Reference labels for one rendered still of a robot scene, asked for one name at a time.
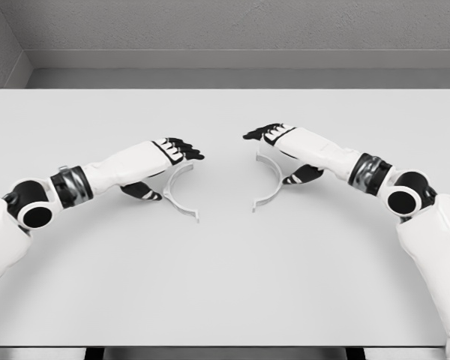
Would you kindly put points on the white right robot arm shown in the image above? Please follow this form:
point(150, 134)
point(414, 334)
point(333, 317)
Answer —
point(427, 243)

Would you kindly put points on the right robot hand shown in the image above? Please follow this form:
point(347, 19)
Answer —
point(307, 146)

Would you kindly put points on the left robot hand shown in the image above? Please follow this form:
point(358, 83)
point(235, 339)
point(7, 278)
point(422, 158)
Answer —
point(146, 161)

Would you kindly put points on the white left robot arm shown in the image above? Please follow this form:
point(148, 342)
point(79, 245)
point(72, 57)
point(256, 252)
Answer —
point(0, 243)

